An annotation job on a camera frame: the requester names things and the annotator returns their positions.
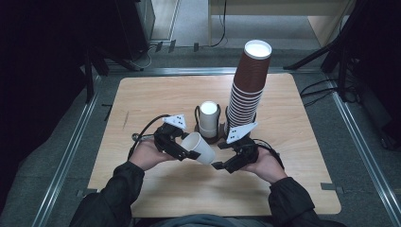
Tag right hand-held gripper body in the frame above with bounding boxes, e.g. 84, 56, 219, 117
225, 122, 260, 174

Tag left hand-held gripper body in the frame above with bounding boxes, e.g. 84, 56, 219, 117
153, 113, 190, 159

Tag white paper cup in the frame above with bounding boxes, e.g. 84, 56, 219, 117
180, 131, 218, 166

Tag stack of white cups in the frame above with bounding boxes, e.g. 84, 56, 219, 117
198, 100, 220, 139

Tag stack of brown cups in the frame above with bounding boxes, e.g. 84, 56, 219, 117
226, 39, 273, 135

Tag person's right hand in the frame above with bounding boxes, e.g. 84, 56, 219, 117
240, 147, 288, 184

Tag person's left hand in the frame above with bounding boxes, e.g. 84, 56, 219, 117
130, 140, 178, 172

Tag person's torso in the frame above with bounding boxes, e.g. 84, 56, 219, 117
135, 214, 272, 227

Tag grey tape marker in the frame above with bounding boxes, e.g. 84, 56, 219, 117
76, 188, 99, 199
321, 182, 345, 195

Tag black metal stand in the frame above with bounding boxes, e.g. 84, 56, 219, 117
82, 51, 110, 104

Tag black cabinet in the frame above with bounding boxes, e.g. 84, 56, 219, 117
114, 0, 156, 61

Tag black tripod stand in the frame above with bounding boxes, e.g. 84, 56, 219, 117
283, 0, 373, 102

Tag light wooden furniture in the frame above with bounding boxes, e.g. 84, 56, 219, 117
207, 0, 358, 48

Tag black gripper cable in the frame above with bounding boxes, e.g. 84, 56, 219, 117
127, 113, 171, 161
252, 138, 286, 169

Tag metal cable plug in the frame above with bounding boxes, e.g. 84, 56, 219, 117
131, 132, 155, 142

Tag metal floor rail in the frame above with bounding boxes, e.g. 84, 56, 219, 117
329, 79, 401, 227
31, 75, 102, 227
107, 66, 323, 77

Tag white floor cable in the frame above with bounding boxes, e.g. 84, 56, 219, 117
131, 44, 157, 71

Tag black floor cables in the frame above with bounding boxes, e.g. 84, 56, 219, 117
299, 78, 339, 108

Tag black hanging cable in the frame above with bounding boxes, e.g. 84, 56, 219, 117
209, 0, 229, 48

